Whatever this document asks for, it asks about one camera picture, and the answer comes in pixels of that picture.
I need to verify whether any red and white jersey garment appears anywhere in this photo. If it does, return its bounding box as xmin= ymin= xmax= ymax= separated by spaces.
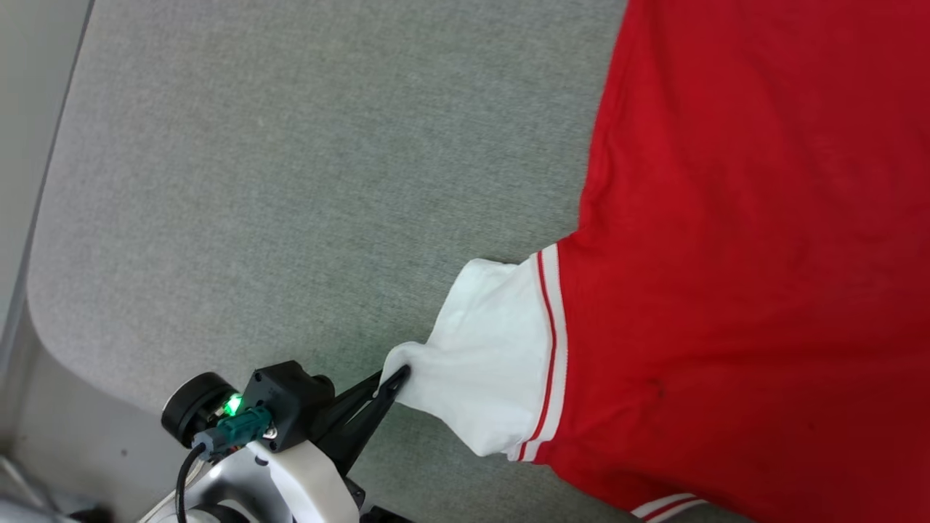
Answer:
xmin=380 ymin=0 xmax=930 ymax=523

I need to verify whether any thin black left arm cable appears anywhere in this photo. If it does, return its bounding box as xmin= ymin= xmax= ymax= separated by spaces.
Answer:
xmin=174 ymin=443 xmax=208 ymax=523

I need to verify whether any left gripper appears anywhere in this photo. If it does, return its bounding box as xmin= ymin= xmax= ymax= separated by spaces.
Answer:
xmin=269 ymin=365 xmax=412 ymax=523

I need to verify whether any grey fabric sofa cushion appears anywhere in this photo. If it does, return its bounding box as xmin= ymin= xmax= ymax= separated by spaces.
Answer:
xmin=25 ymin=0 xmax=727 ymax=523

